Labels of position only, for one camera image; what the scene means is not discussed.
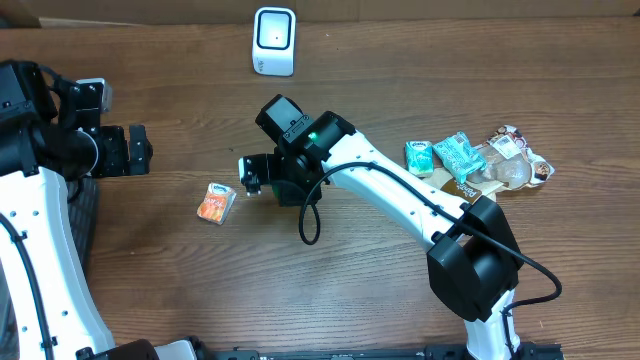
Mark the green lid jar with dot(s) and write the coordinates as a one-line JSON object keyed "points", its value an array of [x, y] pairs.
{"points": [[276, 191]]}

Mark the brown snack bag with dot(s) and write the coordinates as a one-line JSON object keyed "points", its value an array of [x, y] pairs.
{"points": [[511, 165]]}

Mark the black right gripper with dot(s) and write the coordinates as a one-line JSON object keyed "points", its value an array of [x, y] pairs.
{"points": [[293, 194]]}

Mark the teal candy packet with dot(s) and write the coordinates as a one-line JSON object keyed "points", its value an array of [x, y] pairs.
{"points": [[419, 158]]}

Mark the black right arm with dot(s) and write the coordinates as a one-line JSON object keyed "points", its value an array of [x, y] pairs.
{"points": [[472, 255]]}

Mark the mint green wipes packet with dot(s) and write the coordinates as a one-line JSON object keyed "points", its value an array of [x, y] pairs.
{"points": [[459, 157]]}

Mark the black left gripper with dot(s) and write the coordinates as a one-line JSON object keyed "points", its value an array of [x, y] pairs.
{"points": [[120, 163]]}

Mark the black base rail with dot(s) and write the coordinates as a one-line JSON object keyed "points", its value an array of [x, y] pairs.
{"points": [[431, 352]]}

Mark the grey mesh basket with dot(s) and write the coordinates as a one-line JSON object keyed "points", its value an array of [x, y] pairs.
{"points": [[83, 207]]}

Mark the white barcode scanner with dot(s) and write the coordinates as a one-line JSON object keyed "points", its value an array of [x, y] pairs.
{"points": [[273, 44]]}

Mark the orange tissue packet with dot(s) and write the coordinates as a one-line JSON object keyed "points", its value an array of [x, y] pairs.
{"points": [[217, 203]]}

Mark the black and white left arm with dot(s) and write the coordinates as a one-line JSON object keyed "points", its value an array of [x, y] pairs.
{"points": [[51, 135]]}

